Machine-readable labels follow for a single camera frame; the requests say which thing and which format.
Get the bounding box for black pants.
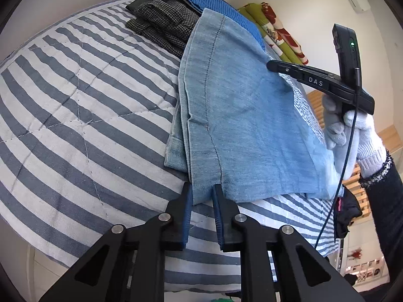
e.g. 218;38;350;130
126;0;202;16

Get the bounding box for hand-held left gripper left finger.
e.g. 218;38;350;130
38;182;193;302

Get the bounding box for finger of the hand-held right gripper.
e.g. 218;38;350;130
266;59;303;81

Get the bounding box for wooden slatted headboard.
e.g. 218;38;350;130
307;90;397;227

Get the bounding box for black clothes pile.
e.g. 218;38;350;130
334;189;362;240

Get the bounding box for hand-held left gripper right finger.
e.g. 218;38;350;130
212;183;366;302

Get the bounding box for person's right forearm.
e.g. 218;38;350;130
359;153;403;287

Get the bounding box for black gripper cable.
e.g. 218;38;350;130
313;67;361;249

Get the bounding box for striped bed blanket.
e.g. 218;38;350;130
0;0;342;293

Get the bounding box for light blue jeans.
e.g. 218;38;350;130
164;8;345;205

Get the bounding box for person's right hand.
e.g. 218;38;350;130
321;94;388;180

